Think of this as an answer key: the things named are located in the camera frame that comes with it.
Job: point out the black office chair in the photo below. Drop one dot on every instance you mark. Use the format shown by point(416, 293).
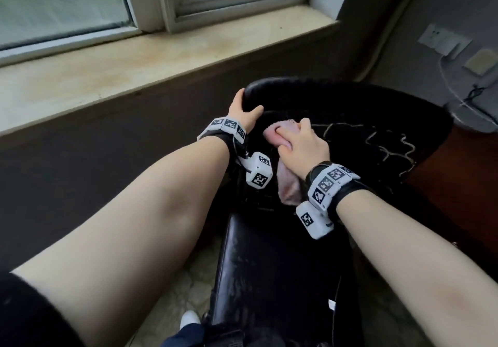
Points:
point(280, 273)

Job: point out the person's right hand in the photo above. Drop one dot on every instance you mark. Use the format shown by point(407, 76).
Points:
point(307, 148)

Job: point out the grey round base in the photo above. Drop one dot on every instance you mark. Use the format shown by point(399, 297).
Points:
point(472, 119)

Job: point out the blue trousers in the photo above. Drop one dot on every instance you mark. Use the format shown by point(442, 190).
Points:
point(183, 337)

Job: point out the person's right forearm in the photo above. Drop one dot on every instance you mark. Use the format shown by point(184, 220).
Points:
point(420, 265)

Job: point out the pink cleaning cloth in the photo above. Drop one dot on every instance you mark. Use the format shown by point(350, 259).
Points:
point(290, 187)

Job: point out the white shoe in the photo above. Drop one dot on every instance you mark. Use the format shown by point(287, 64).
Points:
point(190, 319)

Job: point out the black sleeve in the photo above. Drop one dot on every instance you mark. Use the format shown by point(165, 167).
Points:
point(31, 315)

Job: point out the black waist pack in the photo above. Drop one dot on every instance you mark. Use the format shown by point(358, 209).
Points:
point(241, 337)

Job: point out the right wrist marker band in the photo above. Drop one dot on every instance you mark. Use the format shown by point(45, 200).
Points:
point(330, 187)

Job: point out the white charger plug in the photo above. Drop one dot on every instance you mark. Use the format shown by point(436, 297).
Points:
point(453, 45)

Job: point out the beige window sill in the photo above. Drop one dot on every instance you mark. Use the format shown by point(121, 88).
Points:
point(136, 70)

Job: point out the left wrist marker band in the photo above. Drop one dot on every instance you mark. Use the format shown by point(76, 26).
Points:
point(225, 127)

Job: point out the person's left forearm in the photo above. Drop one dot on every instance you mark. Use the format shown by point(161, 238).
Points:
point(128, 234)

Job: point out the beige wall socket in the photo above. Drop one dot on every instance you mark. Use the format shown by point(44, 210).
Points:
point(481, 62)

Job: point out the person's left hand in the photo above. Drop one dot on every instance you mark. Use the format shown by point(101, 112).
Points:
point(243, 115)

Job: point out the red wooden table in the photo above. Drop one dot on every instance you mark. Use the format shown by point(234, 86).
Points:
point(459, 187)

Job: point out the wrist marker band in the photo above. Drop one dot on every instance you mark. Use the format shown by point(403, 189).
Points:
point(225, 127)
point(330, 187)

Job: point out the white wall socket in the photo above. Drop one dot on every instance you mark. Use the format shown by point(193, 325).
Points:
point(430, 35)

